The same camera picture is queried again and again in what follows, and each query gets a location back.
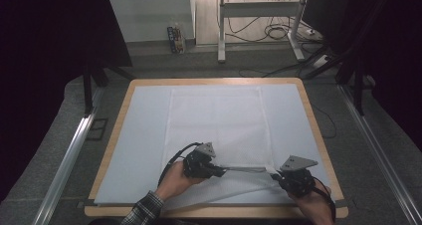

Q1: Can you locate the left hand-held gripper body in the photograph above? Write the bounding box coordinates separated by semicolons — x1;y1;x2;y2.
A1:
182;142;217;180

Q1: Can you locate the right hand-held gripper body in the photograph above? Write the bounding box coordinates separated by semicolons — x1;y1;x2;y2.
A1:
278;155;318;199

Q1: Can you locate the white towel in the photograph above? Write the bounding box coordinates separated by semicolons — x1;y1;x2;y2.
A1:
160;85;287;210

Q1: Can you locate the person's left hand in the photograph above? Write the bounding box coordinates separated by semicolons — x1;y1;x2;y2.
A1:
153;160;207;201

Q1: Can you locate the person's right hand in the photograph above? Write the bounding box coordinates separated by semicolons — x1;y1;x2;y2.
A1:
287;179;334;225

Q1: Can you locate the pale blue table mat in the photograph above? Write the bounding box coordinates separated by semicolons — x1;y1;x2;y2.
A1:
94;83;332;206

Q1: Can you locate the black metal stand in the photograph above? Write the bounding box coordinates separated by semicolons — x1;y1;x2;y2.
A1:
82;61;135;117
301;0;377;117

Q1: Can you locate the white power strip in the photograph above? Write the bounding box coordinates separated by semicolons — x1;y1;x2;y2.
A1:
312;54;332;69
304;27;323;41

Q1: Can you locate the pack of bottles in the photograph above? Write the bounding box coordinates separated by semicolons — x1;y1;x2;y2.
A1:
166;23;186;55

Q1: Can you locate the white panel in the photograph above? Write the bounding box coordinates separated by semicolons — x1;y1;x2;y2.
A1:
107;0;197;44

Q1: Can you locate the black curtain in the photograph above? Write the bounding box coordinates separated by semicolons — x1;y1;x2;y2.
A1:
303;0;422;153
0;0;133;203

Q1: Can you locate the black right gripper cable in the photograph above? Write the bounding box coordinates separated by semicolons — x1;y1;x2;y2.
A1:
311;176;337;225

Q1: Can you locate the thin black floor cable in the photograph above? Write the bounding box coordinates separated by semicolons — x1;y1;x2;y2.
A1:
311;103;338;140

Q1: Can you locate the aluminium floor rail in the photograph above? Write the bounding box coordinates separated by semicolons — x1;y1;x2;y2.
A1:
337;84;422;225
31;87;105;225

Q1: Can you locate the tangle of black floor cables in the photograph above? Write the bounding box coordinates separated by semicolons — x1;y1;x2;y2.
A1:
224;0;329;79

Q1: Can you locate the white metal desk frame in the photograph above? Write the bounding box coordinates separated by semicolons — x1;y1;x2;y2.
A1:
216;0;312;65

